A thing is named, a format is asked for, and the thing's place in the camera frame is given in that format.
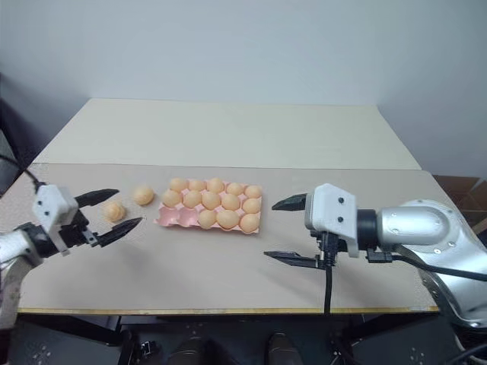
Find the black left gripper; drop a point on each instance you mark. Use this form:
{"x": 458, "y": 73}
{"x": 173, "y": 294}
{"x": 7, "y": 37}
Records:
{"x": 78, "y": 233}

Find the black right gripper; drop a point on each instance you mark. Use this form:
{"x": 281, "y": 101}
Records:
{"x": 339, "y": 247}

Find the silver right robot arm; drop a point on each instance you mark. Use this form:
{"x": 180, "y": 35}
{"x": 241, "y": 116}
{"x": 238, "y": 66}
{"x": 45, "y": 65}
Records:
{"x": 426, "y": 224}

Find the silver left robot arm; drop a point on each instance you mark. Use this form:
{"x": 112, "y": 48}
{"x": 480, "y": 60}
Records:
{"x": 11, "y": 243}

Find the orange egg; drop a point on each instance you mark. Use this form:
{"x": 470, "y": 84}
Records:
{"x": 178, "y": 185}
{"x": 234, "y": 188}
{"x": 207, "y": 219}
{"x": 197, "y": 185}
{"x": 249, "y": 223}
{"x": 211, "y": 200}
{"x": 215, "y": 185}
{"x": 252, "y": 191}
{"x": 143, "y": 194}
{"x": 227, "y": 219}
{"x": 113, "y": 211}
{"x": 251, "y": 205}
{"x": 171, "y": 198}
{"x": 230, "y": 202}
{"x": 192, "y": 198}

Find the pink egg tray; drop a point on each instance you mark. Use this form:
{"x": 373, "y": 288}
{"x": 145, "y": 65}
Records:
{"x": 175, "y": 218}

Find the dark rounded shape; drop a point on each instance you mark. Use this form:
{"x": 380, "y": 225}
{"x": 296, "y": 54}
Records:
{"x": 283, "y": 350}

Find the brown cardboard box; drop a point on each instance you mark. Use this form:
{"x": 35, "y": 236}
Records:
{"x": 462, "y": 197}

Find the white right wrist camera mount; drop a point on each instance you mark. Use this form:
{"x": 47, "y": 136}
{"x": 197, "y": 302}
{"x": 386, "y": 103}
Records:
{"x": 331, "y": 209}

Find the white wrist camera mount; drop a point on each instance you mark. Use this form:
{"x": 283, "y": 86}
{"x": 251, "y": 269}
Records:
{"x": 331, "y": 209}
{"x": 51, "y": 207}

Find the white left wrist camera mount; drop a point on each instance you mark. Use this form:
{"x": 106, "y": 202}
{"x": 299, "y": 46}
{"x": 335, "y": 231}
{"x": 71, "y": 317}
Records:
{"x": 51, "y": 207}

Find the black table frame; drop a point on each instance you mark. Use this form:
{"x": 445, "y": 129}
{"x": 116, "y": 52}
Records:
{"x": 95, "y": 327}

